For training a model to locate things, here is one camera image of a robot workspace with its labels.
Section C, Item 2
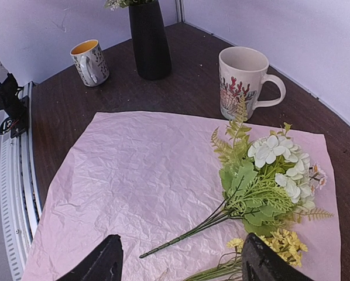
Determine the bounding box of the floral mug yellow inside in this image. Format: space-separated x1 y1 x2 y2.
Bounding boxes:
70 39 110 87

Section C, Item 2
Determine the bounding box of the pink tissue wrapping sheet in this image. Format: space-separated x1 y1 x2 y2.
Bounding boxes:
21 110 342 281

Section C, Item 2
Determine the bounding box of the black tall vase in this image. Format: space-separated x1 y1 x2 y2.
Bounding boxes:
129 1 172 81

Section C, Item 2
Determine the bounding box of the left aluminium frame post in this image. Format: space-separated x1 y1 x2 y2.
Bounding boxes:
175 0 185 23

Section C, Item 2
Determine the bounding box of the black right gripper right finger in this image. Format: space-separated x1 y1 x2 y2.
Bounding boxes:
242 233 308 281

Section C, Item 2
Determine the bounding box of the white vented front rail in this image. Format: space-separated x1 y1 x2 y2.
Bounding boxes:
0 81 44 281

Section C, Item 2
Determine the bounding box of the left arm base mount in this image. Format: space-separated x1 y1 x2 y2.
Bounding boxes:
0 73 29 139

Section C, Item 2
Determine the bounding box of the yellow small flower bunch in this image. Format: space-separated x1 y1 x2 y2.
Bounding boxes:
187 229 308 280

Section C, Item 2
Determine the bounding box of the blue white hydrangea bunch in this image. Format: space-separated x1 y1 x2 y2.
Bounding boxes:
104 0 155 11

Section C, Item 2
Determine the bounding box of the white green hydrangea bunch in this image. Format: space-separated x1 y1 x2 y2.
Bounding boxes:
140 98 333 259

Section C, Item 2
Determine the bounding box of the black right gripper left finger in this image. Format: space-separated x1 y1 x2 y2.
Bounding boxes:
58 235 123 281

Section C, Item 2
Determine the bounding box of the cream printed mug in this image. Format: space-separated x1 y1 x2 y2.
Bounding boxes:
218 46 286 120

